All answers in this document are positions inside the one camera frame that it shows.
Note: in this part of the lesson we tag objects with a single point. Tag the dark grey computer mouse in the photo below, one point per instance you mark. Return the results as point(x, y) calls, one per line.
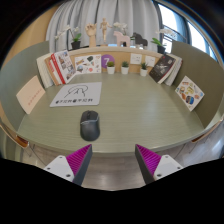
point(90, 128)

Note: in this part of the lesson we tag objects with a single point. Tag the light wooden ledge shelf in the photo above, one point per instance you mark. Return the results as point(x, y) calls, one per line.
point(120, 51)

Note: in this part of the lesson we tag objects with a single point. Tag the black wooden horse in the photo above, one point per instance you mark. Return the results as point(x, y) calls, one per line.
point(140, 40)

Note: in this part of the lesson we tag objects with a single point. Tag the white sticker sheet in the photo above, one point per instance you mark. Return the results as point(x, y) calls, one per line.
point(87, 64)

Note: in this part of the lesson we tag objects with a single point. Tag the white orchid in black pot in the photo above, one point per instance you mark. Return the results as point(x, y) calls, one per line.
point(161, 48)
point(76, 44)

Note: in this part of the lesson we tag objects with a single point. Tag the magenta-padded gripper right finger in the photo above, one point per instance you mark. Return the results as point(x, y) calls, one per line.
point(150, 160)

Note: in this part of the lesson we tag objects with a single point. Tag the colourful sticker card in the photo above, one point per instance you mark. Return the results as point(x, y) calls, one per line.
point(189, 93)

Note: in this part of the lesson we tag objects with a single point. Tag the grey-white curtain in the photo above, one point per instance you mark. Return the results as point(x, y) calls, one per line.
point(133, 15)

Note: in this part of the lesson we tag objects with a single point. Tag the small white card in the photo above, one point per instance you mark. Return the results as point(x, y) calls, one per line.
point(136, 59)
point(150, 61)

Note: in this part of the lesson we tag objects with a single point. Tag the thick white book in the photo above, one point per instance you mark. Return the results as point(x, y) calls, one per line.
point(42, 71)

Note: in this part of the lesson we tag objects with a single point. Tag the black-covered book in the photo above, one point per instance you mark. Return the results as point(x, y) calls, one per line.
point(161, 68)

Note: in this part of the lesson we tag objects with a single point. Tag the grey-green desk partition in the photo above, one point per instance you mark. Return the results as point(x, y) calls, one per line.
point(13, 73)

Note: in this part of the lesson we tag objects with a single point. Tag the wooden artist mannequin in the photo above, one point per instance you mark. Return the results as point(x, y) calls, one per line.
point(104, 28)

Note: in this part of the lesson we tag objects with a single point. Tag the white printed mouse pad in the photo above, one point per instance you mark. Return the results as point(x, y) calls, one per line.
point(76, 95)

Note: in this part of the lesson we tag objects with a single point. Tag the brown-covered book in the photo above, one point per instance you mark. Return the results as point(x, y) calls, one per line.
point(51, 71)

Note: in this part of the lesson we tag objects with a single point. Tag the purple round number sign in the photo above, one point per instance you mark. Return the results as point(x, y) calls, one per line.
point(107, 59)

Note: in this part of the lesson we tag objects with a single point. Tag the white orchid behind horses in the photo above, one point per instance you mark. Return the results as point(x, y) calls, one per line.
point(120, 25)

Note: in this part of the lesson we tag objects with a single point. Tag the red-white photo-cover book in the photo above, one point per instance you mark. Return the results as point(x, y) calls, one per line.
point(65, 66)

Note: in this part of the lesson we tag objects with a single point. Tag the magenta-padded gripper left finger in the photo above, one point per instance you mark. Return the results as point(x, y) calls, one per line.
point(77, 160)

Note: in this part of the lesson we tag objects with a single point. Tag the pink wooden horse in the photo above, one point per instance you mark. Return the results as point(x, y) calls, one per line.
point(120, 38)

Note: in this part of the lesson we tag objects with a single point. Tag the wooden hand model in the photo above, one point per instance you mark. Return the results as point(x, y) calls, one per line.
point(91, 35)

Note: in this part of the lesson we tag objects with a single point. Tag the window with dark frame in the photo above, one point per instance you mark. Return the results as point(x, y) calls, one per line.
point(196, 36)

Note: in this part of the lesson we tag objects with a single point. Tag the small plant in white pot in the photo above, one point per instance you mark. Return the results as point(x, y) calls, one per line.
point(125, 69)
point(110, 69)
point(143, 71)

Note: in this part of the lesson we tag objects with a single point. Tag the peach-coloured book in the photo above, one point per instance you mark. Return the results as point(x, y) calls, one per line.
point(30, 95)

